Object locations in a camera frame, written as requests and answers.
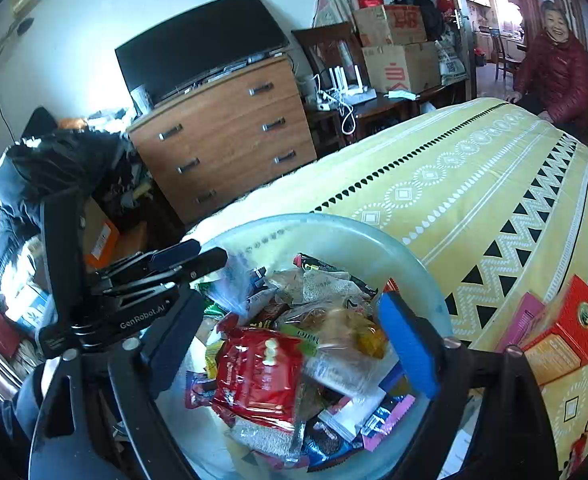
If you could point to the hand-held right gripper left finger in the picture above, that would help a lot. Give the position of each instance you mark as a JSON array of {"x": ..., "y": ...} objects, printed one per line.
[{"x": 171, "y": 355}]

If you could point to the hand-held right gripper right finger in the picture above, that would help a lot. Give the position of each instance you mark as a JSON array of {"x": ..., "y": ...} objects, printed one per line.
[{"x": 406, "y": 345}]

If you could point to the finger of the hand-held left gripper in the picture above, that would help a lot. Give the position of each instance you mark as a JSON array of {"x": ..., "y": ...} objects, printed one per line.
[
  {"x": 198, "y": 266},
  {"x": 173, "y": 252}
]

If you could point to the clear green-label pastry packet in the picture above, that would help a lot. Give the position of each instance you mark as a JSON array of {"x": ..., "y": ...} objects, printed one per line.
[{"x": 344, "y": 330}]

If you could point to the pile of mixed snack packets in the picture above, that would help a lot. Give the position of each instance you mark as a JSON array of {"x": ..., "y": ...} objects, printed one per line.
[{"x": 324, "y": 285}]

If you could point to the light blue plastic basin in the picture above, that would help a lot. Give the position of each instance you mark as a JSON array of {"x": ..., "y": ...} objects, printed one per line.
[{"x": 354, "y": 245}]

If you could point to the orange cardboard box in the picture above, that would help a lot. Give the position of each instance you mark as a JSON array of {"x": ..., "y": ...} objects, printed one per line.
[{"x": 101, "y": 240}]

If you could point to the large red snack bag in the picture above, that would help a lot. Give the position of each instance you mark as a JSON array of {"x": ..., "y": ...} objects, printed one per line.
[{"x": 259, "y": 375}]

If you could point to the black plastic bag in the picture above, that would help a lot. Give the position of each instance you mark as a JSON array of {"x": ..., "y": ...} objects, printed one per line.
[{"x": 48, "y": 165}]

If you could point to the pink packet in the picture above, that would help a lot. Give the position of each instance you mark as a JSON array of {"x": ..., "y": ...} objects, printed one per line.
[{"x": 519, "y": 317}]

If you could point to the wooden drawer dresser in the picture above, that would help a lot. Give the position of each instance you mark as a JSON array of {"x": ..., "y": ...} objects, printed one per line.
[{"x": 223, "y": 130}]

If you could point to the yellow patterned bedsheet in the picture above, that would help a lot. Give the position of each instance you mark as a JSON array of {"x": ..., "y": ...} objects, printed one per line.
[{"x": 474, "y": 200}]

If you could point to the red packet on bed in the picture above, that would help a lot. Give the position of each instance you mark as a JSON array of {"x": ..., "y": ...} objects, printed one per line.
[{"x": 569, "y": 325}]

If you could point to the grey set-top box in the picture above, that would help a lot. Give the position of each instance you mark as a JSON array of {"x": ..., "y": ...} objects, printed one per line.
[{"x": 244, "y": 63}]

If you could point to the black flat television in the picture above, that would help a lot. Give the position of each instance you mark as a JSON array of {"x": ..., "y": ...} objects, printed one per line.
[{"x": 198, "y": 45}]

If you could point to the white router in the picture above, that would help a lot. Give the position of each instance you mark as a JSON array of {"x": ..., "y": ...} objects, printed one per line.
[{"x": 346, "y": 82}]

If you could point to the dark wooden desk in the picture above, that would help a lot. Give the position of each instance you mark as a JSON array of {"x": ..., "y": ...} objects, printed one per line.
[{"x": 384, "y": 110}]

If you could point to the light blue face mask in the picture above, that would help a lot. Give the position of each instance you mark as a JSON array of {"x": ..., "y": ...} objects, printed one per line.
[{"x": 403, "y": 94}]

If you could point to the dark wooden chair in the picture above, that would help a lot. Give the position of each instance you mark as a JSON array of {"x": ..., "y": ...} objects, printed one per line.
[{"x": 319, "y": 40}]

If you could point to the large cardboard box red print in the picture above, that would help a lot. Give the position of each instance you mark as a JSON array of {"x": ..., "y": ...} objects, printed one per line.
[{"x": 399, "y": 67}]

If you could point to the white printed plastic bag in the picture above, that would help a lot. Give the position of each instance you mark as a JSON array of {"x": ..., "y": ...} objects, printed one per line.
[{"x": 451, "y": 60}]

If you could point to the wooden door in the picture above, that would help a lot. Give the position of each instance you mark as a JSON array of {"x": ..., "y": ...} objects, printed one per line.
[{"x": 461, "y": 35}]

